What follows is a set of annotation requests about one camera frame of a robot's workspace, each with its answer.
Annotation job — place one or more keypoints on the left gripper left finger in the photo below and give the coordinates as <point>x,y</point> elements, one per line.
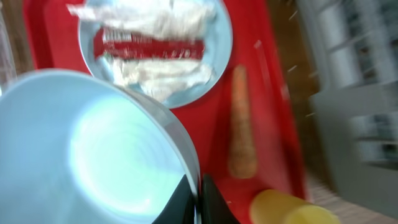
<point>180,209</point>

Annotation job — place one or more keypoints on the orange carrot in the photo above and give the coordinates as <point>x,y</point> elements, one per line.
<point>242,158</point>

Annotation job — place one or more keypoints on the clear plastic bin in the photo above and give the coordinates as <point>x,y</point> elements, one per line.
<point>7,66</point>

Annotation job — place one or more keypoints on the light blue bowl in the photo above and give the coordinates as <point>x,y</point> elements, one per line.
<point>75,149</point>

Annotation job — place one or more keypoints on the light blue plate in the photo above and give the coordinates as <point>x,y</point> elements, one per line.
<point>218,46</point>

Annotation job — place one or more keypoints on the grey dishwasher rack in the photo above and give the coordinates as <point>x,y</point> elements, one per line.
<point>354,47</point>

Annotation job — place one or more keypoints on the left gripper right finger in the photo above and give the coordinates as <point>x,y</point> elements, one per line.
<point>214,209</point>

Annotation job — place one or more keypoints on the red snack wrapper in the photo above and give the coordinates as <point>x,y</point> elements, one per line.
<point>131,46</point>

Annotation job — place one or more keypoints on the white napkin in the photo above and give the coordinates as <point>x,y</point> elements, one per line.
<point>161,20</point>

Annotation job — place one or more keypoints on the yellow plastic cup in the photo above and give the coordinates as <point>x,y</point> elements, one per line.
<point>274,207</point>

